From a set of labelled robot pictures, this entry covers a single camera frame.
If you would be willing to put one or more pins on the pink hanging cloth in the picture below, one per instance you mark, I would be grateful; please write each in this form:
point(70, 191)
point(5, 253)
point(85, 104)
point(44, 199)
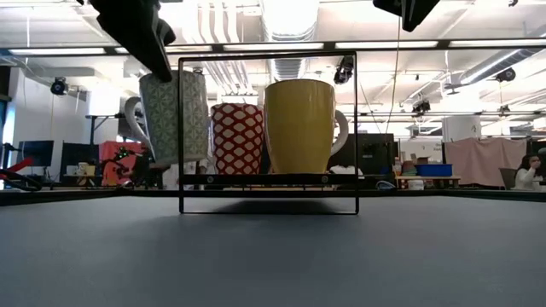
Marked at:
point(482, 160)

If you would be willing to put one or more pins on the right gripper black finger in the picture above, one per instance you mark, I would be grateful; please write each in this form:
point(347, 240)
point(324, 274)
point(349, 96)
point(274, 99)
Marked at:
point(390, 5)
point(416, 10)

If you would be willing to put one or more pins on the dark computer monitor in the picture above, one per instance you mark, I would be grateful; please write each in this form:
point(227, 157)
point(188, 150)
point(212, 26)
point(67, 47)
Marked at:
point(79, 155)
point(36, 153)

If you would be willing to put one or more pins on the black metal rig frame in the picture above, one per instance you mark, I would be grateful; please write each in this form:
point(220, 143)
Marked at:
point(426, 194)

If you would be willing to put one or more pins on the wooden shelf rack black frame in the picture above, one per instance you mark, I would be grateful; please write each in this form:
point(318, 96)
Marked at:
point(268, 179)

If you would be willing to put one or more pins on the slanted silver ceiling duct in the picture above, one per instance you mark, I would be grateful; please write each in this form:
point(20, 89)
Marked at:
point(495, 66)

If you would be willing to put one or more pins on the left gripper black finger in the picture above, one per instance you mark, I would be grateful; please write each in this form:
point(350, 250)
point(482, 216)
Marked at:
point(136, 30)
point(167, 33)

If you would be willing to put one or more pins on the red-white patterned mug yellow rim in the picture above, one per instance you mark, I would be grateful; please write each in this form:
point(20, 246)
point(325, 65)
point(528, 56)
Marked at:
point(236, 140)

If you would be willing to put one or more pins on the cream mug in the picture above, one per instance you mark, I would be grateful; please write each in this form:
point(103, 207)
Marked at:
point(194, 123)

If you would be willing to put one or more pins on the red tool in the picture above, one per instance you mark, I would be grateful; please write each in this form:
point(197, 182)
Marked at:
point(17, 167)

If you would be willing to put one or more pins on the white round column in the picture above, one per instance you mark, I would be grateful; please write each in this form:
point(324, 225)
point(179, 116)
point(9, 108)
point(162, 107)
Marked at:
point(460, 128)

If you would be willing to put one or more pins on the grey office chair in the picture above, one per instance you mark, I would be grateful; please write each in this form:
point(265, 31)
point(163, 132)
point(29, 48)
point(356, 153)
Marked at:
point(507, 178)

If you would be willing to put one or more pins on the seated person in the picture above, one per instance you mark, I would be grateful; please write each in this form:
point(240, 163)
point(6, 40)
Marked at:
point(526, 175)

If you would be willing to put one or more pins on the blue plastic bin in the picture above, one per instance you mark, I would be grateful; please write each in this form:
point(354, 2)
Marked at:
point(433, 170)

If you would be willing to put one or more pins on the red-orange board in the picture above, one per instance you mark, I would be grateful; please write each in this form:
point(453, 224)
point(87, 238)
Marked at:
point(111, 158)

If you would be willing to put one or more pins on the large black box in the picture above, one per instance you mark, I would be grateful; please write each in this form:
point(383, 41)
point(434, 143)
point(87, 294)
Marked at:
point(369, 153)

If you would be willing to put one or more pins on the silver ceiling air duct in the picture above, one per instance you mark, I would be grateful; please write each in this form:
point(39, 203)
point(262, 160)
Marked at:
point(290, 25)

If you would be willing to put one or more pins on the black ceiling spotlight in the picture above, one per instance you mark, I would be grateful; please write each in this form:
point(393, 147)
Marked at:
point(344, 70)
point(506, 75)
point(59, 86)
point(421, 107)

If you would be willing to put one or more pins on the blue-grey table mat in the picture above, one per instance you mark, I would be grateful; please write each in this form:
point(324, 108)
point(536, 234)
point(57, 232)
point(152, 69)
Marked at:
point(273, 264)

